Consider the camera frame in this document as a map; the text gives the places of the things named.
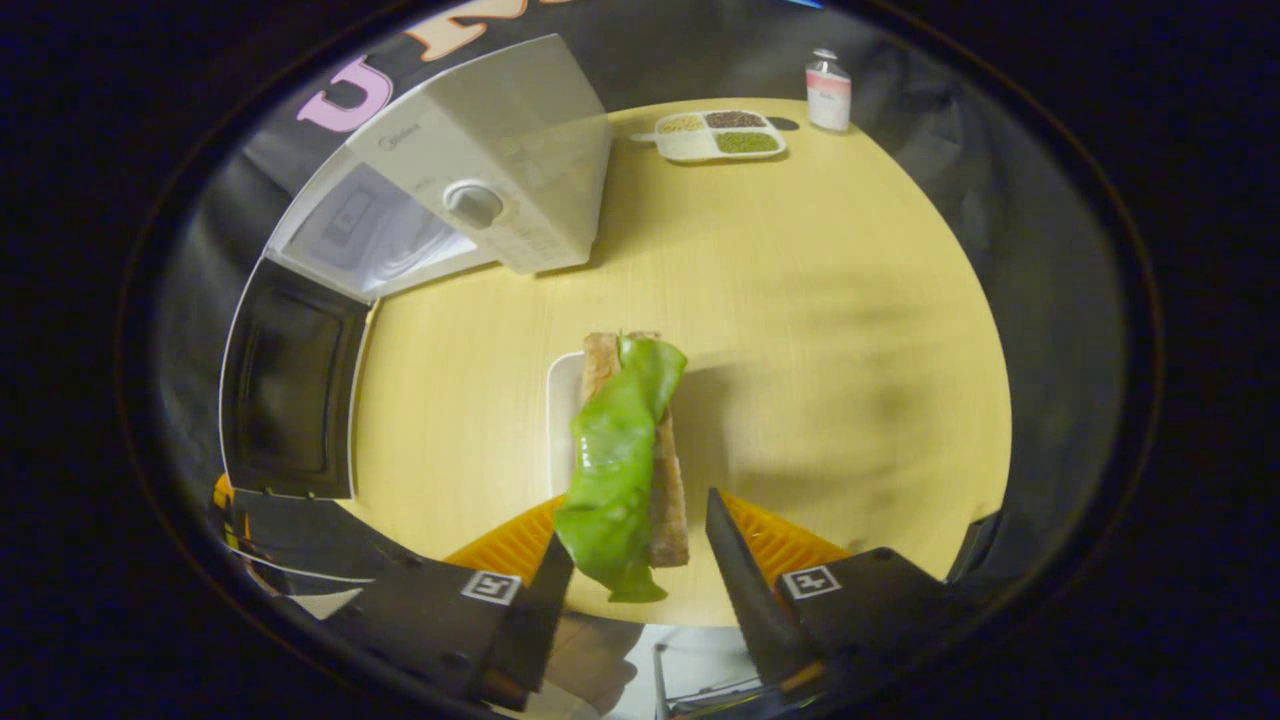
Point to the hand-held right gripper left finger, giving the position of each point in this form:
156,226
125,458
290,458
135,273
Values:
540,620

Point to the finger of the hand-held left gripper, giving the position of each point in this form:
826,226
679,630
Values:
310,540

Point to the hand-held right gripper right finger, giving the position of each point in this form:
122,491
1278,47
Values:
750,590

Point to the lettuce sandwich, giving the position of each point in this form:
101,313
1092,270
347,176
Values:
615,470

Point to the white microwave oven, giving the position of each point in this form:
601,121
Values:
500,130

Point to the small white plate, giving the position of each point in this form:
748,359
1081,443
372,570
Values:
562,420

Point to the white divided grain tray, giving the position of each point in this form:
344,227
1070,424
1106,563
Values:
690,145

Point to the small pink label bottle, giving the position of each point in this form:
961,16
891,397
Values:
828,95

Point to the black backdrop cloth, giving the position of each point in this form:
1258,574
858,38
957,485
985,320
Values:
660,50

